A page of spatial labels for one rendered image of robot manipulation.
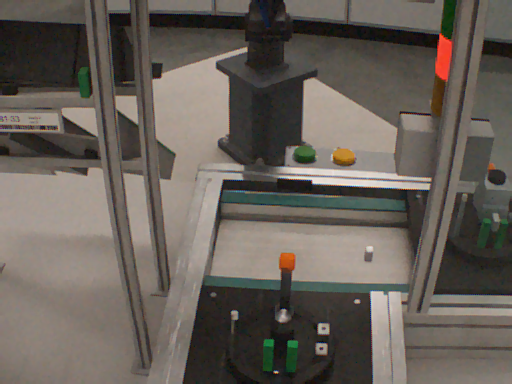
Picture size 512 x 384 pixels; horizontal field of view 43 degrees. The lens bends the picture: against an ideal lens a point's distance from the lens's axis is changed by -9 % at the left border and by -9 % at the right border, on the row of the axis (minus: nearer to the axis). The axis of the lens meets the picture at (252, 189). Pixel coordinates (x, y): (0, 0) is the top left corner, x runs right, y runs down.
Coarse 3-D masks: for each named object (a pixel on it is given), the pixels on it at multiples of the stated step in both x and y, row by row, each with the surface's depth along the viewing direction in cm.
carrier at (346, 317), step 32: (224, 288) 97; (256, 288) 97; (224, 320) 92; (256, 320) 89; (288, 320) 82; (320, 320) 89; (352, 320) 91; (192, 352) 87; (224, 352) 87; (256, 352) 84; (288, 352) 79; (320, 352) 82; (352, 352) 87
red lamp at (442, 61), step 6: (438, 42) 75; (444, 42) 73; (450, 42) 72; (438, 48) 75; (444, 48) 73; (450, 48) 72; (438, 54) 75; (444, 54) 73; (438, 60) 75; (444, 60) 74; (438, 66) 75; (444, 66) 74; (438, 72) 76; (444, 72) 75; (444, 78) 75
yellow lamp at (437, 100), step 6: (438, 78) 76; (438, 84) 76; (444, 84) 75; (438, 90) 76; (444, 90) 76; (432, 96) 78; (438, 96) 77; (432, 102) 79; (438, 102) 77; (432, 108) 79; (438, 108) 78; (438, 114) 78
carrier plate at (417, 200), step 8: (408, 192) 115; (416, 192) 115; (424, 192) 115; (408, 200) 113; (416, 200) 113; (424, 200) 113; (408, 208) 112; (416, 208) 111; (424, 208) 111; (408, 216) 111; (416, 216) 110; (424, 216) 110; (408, 224) 111; (416, 224) 108; (416, 232) 106; (416, 240) 105; (416, 248) 103; (416, 256) 102
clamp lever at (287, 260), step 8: (280, 256) 87; (288, 256) 87; (280, 264) 87; (288, 264) 87; (280, 272) 86; (288, 272) 85; (280, 280) 88; (288, 280) 88; (280, 288) 88; (288, 288) 88; (280, 296) 88; (288, 296) 88; (280, 304) 89; (288, 304) 88
